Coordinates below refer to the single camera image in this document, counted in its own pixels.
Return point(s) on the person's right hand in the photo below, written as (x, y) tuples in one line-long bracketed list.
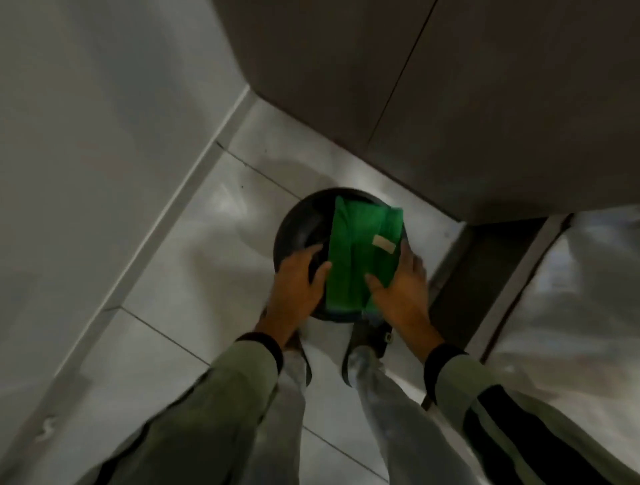
[(406, 300)]

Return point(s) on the person's left hand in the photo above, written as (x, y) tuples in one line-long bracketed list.
[(292, 292)]

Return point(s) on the person's right thumb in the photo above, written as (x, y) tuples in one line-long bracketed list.
[(376, 285)]

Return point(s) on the person's left thumb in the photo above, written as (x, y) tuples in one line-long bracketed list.
[(321, 278)]

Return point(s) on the green cloth bag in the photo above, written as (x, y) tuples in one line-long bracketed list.
[(357, 250)]

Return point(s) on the black round bin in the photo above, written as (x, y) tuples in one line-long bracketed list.
[(305, 225)]

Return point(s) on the person's right forearm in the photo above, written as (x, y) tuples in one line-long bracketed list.
[(505, 419)]

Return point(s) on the person's left forearm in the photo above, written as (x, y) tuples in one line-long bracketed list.
[(220, 399)]

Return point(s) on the person's right dark shoe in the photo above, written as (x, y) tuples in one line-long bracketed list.
[(367, 337)]

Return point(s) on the person's right leg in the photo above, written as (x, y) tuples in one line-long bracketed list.
[(400, 429)]

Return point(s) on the person's leg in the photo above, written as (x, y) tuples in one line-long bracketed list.
[(280, 429), (400, 429)]

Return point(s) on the person's left leg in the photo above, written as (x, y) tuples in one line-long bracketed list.
[(280, 429)]

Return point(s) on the grey-brown cabinet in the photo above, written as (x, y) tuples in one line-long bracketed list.
[(475, 100)]

